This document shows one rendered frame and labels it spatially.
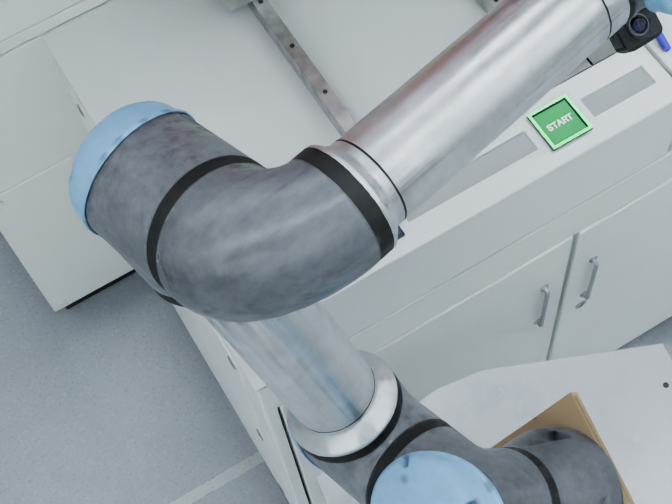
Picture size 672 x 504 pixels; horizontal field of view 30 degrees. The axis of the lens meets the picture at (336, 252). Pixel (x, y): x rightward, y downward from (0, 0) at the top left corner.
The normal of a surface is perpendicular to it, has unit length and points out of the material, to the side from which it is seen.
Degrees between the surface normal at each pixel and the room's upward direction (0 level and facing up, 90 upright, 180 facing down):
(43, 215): 90
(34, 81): 90
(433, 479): 40
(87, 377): 0
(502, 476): 47
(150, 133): 23
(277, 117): 0
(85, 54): 0
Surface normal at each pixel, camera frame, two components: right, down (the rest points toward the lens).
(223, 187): -0.17, -0.65
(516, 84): 0.45, 0.13
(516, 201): 0.51, 0.76
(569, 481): 0.43, -0.45
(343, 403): 0.54, 0.52
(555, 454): 0.21, -0.81
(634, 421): -0.07, -0.44
